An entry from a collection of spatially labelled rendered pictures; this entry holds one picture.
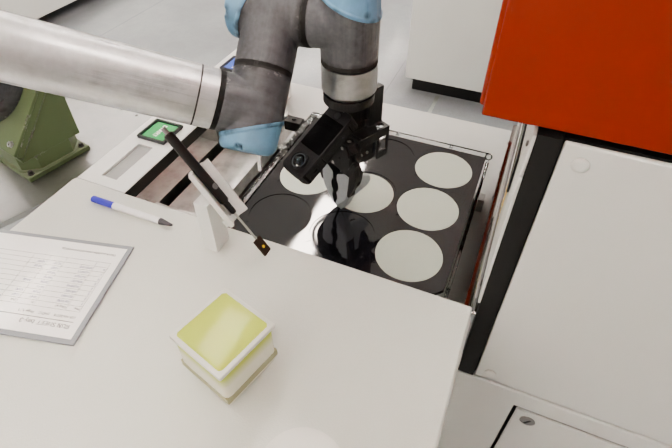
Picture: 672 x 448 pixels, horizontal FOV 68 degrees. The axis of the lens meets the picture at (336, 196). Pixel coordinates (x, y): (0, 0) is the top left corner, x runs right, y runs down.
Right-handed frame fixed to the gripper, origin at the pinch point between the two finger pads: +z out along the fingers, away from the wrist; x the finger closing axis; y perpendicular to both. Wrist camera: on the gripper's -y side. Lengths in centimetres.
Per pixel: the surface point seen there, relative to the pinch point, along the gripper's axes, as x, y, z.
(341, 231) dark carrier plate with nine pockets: -4.2, -2.8, 1.4
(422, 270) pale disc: -17.7, 0.8, 1.3
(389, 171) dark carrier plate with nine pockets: 1.1, 13.4, 1.3
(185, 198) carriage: 20.9, -16.7, 3.3
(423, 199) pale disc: -7.8, 12.4, 1.3
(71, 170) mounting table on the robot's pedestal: 50, -28, 9
